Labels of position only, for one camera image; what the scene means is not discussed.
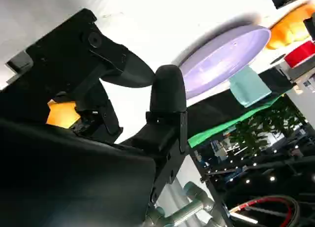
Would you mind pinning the pale green mug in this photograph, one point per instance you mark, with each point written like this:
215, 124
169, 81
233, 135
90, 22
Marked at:
248, 89

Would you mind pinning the red cylindrical object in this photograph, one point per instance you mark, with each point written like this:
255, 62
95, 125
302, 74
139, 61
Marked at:
302, 54

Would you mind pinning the green leafy plant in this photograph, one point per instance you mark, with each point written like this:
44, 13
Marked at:
258, 133

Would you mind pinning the lilac plate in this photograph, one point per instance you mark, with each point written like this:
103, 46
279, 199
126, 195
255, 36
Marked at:
221, 57

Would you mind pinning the green cloth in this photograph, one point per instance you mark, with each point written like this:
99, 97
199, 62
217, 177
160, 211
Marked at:
216, 128

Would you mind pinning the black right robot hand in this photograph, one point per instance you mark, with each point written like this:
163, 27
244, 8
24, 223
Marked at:
61, 163

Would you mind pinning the black cloth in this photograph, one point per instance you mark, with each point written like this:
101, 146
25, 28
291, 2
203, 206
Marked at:
216, 106

